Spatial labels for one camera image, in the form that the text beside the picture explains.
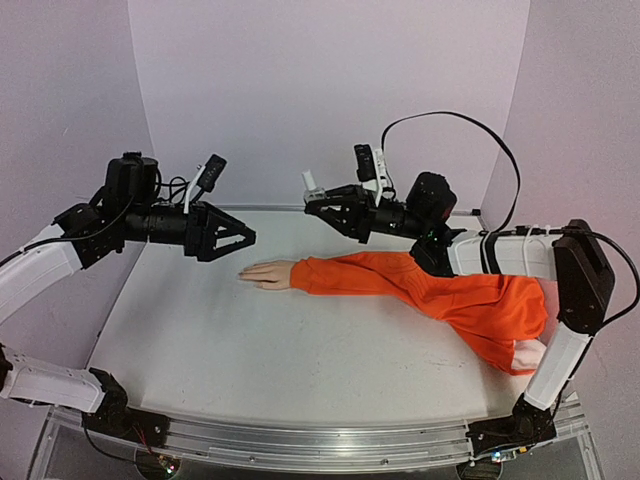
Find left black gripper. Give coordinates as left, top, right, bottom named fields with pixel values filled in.
left=123, top=200, right=259, bottom=259

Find clear nail polish bottle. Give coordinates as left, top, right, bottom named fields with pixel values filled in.
left=301, top=170, right=326, bottom=203

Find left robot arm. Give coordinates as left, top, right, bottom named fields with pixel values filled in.
left=1, top=152, right=257, bottom=437

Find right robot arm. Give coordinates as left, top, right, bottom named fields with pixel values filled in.
left=302, top=172, right=615, bottom=410

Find mannequin hand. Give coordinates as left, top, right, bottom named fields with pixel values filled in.
left=239, top=260, right=295, bottom=291

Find orange sweatshirt sleeve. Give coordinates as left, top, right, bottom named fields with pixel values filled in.
left=291, top=252, right=549, bottom=375

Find aluminium back rail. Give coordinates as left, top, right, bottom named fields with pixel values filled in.
left=217, top=204, right=482, bottom=218

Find aluminium rail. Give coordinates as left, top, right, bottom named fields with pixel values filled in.
left=217, top=204, right=482, bottom=218
left=51, top=395, right=588, bottom=473

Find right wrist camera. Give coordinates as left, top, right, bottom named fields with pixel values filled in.
left=354, top=144, right=397, bottom=205

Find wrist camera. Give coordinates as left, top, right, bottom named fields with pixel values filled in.
left=354, top=144, right=397, bottom=205
left=183, top=154, right=227, bottom=214

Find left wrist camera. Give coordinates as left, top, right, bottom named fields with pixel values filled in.
left=183, top=154, right=227, bottom=214

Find black right camera cable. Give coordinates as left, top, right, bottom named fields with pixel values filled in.
left=380, top=110, right=522, bottom=234

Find aluminium front rail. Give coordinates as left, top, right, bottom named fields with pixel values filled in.
left=51, top=395, right=588, bottom=473

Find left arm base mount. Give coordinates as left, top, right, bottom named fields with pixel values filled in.
left=82, top=368, right=170, bottom=451

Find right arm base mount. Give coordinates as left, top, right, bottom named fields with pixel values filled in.
left=466, top=394, right=559, bottom=459

